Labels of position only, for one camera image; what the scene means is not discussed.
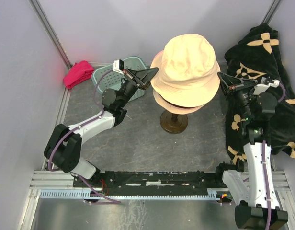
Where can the left aluminium frame post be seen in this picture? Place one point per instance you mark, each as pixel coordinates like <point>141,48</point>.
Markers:
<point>50,31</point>

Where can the teal plastic basket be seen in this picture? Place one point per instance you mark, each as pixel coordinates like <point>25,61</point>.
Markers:
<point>111,79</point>

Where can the black beige bucket hat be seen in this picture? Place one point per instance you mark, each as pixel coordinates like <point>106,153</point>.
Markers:
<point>183,107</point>

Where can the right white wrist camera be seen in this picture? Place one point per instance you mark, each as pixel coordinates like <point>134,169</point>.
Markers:
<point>265,84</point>

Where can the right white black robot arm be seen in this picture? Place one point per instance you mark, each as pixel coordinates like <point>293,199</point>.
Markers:
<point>257,207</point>

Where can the light blue cable duct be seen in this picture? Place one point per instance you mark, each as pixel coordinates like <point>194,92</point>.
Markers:
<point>88,194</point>

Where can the peach bucket hat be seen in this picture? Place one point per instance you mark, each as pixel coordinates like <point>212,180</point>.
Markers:
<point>164,104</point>
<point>188,71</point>

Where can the red cloth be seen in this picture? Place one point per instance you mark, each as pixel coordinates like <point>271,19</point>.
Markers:
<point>79,73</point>

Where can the right aluminium frame post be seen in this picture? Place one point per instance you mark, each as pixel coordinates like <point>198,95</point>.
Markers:
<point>271,11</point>

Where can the dark wooden hat stand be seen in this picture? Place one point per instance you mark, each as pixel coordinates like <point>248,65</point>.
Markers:
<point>173,123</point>

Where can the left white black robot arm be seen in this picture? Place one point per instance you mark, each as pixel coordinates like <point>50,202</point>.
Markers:
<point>63,149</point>

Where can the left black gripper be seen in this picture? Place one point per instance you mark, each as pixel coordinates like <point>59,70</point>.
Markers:
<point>140,78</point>

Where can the black floral blanket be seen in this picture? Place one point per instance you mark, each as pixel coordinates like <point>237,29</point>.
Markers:
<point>257,57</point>

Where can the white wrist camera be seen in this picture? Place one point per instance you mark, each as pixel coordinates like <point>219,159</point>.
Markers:
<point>265,84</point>
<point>118,66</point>

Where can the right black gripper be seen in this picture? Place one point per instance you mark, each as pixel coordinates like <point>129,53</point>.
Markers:
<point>231,84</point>

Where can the aluminium frame post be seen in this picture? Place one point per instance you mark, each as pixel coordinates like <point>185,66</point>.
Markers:
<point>50,31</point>
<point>271,11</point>

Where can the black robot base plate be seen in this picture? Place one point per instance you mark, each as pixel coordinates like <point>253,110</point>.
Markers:
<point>156,183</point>

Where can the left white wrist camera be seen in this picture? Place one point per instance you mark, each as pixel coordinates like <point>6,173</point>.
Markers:
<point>118,66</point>

